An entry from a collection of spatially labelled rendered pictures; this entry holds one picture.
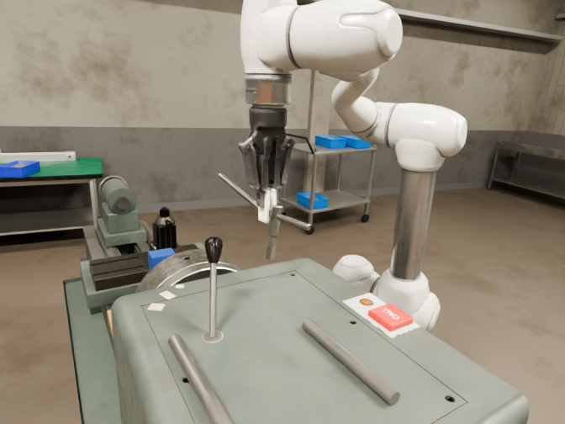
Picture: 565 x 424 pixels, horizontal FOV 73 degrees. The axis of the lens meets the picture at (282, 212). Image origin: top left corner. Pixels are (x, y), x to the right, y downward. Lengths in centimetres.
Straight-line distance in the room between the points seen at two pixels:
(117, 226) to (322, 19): 164
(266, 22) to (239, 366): 56
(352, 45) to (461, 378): 53
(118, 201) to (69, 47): 326
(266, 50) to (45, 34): 448
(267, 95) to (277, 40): 10
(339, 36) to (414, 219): 72
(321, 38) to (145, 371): 57
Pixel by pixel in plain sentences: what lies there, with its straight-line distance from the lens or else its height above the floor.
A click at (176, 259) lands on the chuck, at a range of 102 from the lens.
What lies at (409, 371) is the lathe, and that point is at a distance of 67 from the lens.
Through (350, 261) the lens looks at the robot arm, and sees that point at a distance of 143.
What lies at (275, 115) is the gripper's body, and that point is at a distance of 75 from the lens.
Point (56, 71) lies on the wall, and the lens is 509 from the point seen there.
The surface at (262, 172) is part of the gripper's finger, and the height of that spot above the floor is 150.
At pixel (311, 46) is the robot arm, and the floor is 172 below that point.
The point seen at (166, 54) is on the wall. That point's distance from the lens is 512.
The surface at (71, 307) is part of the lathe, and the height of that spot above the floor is 54.
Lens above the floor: 166
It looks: 18 degrees down
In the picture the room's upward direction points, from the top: 3 degrees clockwise
